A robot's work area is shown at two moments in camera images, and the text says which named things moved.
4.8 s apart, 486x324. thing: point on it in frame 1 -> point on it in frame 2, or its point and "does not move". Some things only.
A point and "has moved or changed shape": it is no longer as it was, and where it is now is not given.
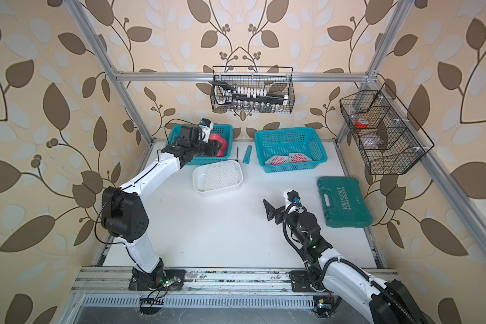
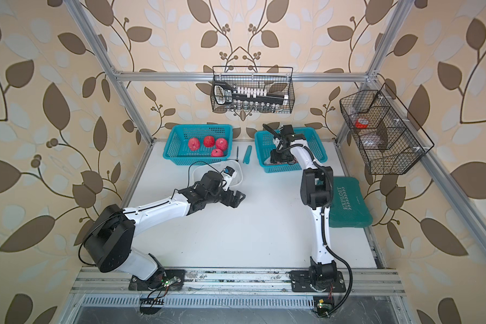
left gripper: (211, 148) -> (235, 201)
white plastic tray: (217, 176) does not move
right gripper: (273, 212) -> (276, 158)
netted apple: (216, 137) has moved or changed shape
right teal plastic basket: (289, 148) does not move
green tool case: (344, 202) does not move
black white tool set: (225, 93) does not move
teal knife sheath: (248, 153) does not move
